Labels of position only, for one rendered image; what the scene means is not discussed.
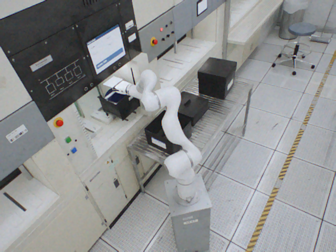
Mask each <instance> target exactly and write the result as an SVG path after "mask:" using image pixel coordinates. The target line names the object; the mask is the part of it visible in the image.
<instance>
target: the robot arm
mask: <svg viewBox="0 0 336 252"><path fill-rule="evenodd" d="M156 83H157V77H156V74H155V73H154V72H153V71H152V70H150V69H146V70H144V71H143V72H142V73H141V74H140V77H139V79H138V81H137V82H136V86H135V85H132V84H131V83H128V82H126V81H121V82H119V83H118V85H117V86H114V87H113V91H117V93H120V94H124V95H129V96H133V97H136V98H137V99H140V100H141V107H142V109H144V110H145V111H155V110H157V109H160V108H162V107H167V111H166V113H165V115H164V117H163V119H162V128H163V130H164V133H165V134H166V137H167V138H168V140H169V141H171V143H174V144H178V145H181V146H182V147H183V149H182V150H181V151H178V152H176V153H174V154H172V155H170V156H168V158H167V159H166V160H164V169H165V170H166V172H167V173H168V174H169V175H170V176H172V177H175V178H176V183H177V184H176V186H175V188H174V190H173V196H174V198H175V200H176V202H177V203H179V204H181V205H183V206H190V205H192V204H195V203H196V202H197V201H198V200H199V198H200V196H201V189H200V188H199V187H198V186H197V184H196V183H195V173H194V170H193V169H192V167H194V166H197V165H198V164H199V162H200V161H201V160H202V153H201V152H200V151H199V149H198V148H197V147H196V146H195V145H193V144H192V143H191V141H190V140H189V139H187V138H186V136H185V135H184V133H183V131H182V128H181V125H180V123H179V121H178V117H177V112H178V108H179V105H180V103H181V93H180V92H179V90H178V88H176V87H174V86H167V87H164V88H161V89H159V90H156V91H154V92H153V90H154V88H155V86H156Z"/></svg>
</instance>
